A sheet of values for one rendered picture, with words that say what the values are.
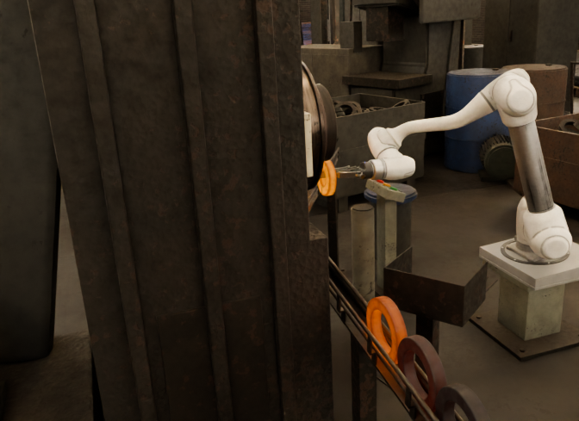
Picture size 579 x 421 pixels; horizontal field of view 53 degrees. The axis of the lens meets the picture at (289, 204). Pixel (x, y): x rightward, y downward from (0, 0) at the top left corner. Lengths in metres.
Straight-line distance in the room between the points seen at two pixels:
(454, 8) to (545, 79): 1.03
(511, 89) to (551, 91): 3.44
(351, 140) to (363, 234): 1.52
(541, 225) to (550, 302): 0.51
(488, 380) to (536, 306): 0.43
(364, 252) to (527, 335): 0.87
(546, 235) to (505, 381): 0.64
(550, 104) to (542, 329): 3.18
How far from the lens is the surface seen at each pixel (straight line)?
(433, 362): 1.44
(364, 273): 3.13
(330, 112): 2.02
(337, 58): 6.14
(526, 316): 2.88
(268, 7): 1.53
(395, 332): 1.55
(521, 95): 2.35
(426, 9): 5.46
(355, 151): 4.48
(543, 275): 2.68
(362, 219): 3.02
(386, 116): 4.65
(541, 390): 2.68
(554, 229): 2.54
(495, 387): 2.65
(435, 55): 6.04
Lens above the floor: 1.52
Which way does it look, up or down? 19 degrees down
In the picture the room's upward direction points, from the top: 3 degrees counter-clockwise
